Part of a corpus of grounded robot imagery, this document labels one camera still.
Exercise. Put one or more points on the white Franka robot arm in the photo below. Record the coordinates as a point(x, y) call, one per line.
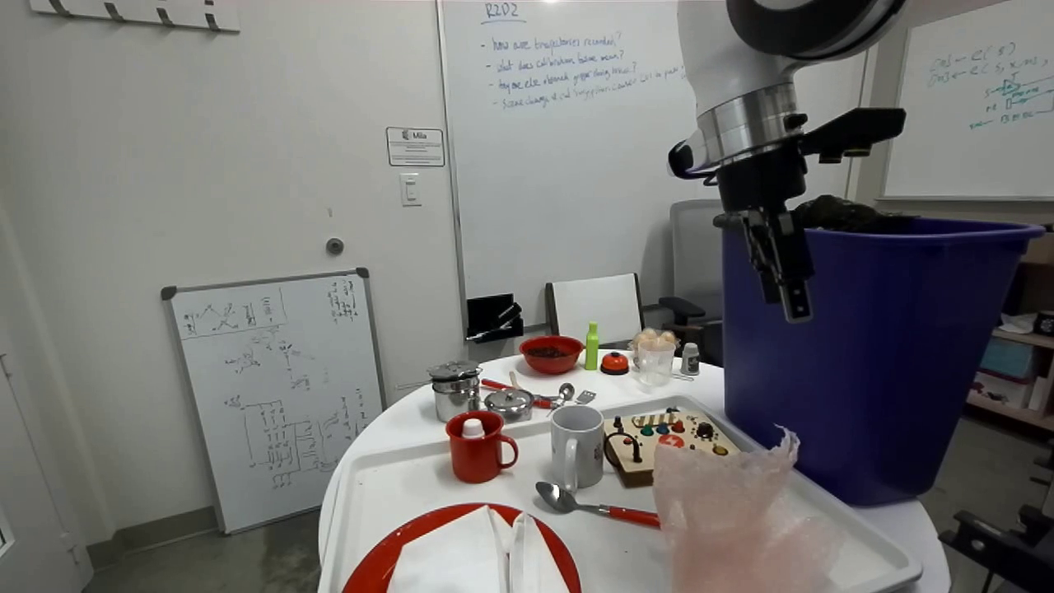
point(712, 53)

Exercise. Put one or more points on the wooden puzzle board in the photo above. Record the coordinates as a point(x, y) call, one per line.
point(630, 463)

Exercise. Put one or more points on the small metal pot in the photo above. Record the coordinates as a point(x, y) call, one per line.
point(454, 393)

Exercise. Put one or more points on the clear plastic cup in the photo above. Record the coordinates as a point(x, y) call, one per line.
point(656, 356)

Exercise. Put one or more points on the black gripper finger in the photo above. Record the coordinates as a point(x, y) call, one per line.
point(771, 252)
point(798, 274)

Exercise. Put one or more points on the wall whiteboard with green writing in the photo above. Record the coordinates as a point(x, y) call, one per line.
point(975, 111)

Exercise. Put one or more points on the small salt shaker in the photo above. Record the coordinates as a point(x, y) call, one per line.
point(691, 360)

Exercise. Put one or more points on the white wall sign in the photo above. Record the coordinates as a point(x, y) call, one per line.
point(416, 146)

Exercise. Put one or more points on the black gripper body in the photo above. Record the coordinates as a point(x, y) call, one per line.
point(763, 183)

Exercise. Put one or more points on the red enamel mug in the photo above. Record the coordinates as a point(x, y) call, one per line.
point(479, 459)

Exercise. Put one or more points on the leaning framed whiteboard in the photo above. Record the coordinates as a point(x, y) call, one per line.
point(275, 405)

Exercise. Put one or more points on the red bowl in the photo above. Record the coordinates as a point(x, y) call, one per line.
point(549, 353)

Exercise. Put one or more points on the white plastic tray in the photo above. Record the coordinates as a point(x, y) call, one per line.
point(406, 483)

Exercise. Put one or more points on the large wall whiteboard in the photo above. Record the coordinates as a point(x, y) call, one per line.
point(549, 166)

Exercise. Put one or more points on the white folded napkin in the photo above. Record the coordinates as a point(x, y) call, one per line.
point(450, 562)

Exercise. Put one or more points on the white light switch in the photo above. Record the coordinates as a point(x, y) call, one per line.
point(411, 190)

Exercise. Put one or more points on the white rectangular panel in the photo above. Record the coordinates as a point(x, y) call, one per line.
point(596, 306)

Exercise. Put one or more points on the clear plastic container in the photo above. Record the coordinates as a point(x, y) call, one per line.
point(727, 505)

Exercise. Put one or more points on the blue plastic trash bin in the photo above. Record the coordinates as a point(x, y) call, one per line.
point(876, 349)

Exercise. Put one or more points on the white coat hook rack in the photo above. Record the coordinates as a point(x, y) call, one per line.
point(133, 15)

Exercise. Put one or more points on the red round plate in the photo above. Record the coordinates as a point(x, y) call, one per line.
point(381, 563)

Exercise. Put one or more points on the small metal strainer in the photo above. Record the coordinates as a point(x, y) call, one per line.
point(507, 404)

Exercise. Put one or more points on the wooden storage shelf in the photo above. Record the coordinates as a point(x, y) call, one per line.
point(1008, 372)

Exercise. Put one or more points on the black metal stand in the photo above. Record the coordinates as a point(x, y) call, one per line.
point(1006, 549)

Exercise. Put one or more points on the small white bottle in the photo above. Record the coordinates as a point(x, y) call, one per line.
point(472, 428)

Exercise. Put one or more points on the black box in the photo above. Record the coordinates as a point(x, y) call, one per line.
point(495, 316)

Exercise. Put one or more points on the round grey wall stopper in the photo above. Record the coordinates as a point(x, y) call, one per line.
point(333, 245)

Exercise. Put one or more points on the small green bottle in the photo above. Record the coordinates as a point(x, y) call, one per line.
point(595, 349)

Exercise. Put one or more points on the black garbage bag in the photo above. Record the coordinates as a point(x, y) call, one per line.
point(846, 215)

